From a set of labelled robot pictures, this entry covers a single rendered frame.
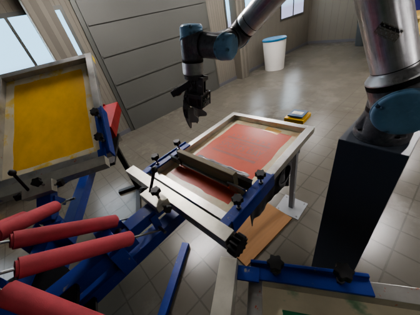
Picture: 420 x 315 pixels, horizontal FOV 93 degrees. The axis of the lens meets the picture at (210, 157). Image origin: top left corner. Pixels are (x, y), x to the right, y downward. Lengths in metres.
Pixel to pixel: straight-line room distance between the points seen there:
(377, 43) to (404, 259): 1.69
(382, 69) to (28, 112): 1.62
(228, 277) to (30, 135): 1.28
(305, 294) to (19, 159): 1.41
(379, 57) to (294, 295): 0.62
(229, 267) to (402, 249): 1.64
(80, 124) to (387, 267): 2.18
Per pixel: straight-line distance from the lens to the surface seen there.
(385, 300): 0.74
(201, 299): 1.76
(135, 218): 0.86
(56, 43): 3.80
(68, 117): 1.44
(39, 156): 1.39
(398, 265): 2.02
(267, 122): 1.37
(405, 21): 0.58
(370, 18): 0.58
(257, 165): 1.05
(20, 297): 0.66
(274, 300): 0.70
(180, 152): 1.07
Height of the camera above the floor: 1.62
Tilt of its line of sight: 35 degrees down
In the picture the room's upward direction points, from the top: 13 degrees counter-clockwise
